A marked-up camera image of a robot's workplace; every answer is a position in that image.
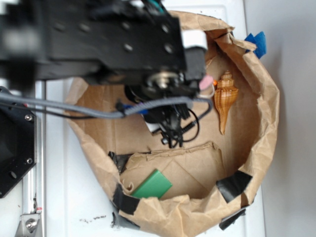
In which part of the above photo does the brown paper bag bin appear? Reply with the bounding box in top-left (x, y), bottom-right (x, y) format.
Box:
top-left (69, 11), bottom-right (279, 237)

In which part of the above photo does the aluminum extrusion rail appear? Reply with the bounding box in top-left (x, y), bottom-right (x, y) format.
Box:
top-left (21, 81), bottom-right (47, 237)

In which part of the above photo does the orange toy seashell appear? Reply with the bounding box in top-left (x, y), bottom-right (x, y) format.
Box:
top-left (214, 71), bottom-right (238, 135)

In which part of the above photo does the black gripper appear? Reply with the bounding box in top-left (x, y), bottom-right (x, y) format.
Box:
top-left (123, 29), bottom-right (213, 149)

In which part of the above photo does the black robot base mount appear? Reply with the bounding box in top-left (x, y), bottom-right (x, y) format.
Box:
top-left (0, 85), bottom-right (38, 199)

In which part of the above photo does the white plastic tray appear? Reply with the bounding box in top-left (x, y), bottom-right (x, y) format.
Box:
top-left (42, 0), bottom-right (265, 237)

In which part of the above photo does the gray plush bunny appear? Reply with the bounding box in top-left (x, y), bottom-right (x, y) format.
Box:
top-left (199, 75), bottom-right (214, 91)

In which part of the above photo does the gray braided cable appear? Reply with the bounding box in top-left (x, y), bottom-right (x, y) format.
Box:
top-left (0, 95), bottom-right (213, 119)

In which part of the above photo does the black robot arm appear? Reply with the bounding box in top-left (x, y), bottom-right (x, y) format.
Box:
top-left (0, 0), bottom-right (208, 148)

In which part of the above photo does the metal corner bracket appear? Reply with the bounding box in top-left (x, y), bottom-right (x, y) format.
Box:
top-left (15, 213), bottom-right (43, 237)

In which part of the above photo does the blue tape piece right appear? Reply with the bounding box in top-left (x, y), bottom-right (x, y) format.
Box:
top-left (245, 31), bottom-right (267, 59)

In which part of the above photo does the green rectangular block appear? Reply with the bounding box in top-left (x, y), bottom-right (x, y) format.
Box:
top-left (131, 169), bottom-right (173, 198)

